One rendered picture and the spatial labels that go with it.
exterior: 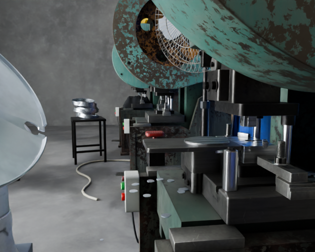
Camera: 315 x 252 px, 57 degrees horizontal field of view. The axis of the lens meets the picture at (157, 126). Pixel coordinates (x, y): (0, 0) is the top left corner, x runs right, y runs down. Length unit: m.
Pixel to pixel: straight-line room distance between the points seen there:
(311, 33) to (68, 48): 7.25
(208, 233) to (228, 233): 0.04
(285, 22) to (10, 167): 0.33
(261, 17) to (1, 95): 0.33
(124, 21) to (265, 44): 1.83
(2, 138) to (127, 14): 1.85
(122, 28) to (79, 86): 5.38
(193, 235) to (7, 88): 0.42
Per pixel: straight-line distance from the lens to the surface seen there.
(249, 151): 0.79
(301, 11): 0.37
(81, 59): 7.45
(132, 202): 1.05
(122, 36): 2.12
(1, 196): 0.89
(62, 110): 7.51
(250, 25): 0.34
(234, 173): 0.66
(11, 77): 0.47
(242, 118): 0.85
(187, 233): 0.62
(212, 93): 0.81
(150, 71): 2.10
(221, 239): 0.61
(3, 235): 0.92
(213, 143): 0.77
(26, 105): 0.44
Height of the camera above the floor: 0.93
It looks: 8 degrees down
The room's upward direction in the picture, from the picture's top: straight up
